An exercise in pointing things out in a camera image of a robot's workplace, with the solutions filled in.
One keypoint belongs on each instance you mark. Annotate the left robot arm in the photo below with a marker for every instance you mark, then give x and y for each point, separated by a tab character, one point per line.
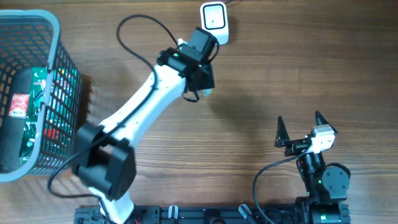
106	160

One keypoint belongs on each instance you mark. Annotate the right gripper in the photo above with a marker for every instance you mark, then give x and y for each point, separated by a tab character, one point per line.
283	139

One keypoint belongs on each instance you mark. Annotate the green lid jar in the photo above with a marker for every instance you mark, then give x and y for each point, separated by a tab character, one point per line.
205	92

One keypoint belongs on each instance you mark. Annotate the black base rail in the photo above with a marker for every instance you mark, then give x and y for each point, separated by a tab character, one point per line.
281	213

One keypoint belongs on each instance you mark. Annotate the grey plastic mesh basket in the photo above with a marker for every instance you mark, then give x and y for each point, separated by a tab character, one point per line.
31	38

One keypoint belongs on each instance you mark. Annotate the white barcode scanner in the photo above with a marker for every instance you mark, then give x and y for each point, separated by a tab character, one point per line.
214	19

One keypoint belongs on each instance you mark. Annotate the green 3M glove package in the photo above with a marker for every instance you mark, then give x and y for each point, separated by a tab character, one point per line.
60	118

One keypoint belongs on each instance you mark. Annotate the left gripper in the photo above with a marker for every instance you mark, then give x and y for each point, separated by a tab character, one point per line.
209	82

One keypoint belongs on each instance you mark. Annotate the red tissue packet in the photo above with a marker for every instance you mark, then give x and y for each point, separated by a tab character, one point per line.
19	106

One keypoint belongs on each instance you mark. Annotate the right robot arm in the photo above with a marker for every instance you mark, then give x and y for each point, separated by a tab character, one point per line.
326	184

